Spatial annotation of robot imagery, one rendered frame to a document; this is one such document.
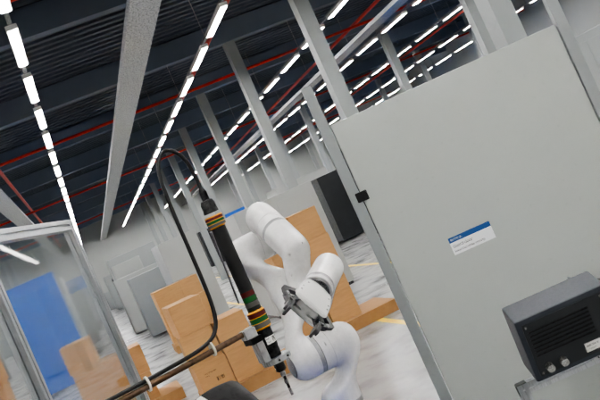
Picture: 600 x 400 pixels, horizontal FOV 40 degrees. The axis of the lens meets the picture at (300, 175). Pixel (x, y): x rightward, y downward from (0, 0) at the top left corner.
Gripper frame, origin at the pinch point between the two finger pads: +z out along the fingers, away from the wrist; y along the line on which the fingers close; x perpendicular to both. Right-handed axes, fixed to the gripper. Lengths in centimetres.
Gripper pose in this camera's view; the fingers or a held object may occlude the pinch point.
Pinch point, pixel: (301, 320)
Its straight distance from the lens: 201.4
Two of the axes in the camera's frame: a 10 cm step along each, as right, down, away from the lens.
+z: -2.5, 3.2, -9.1
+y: -7.6, -6.5, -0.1
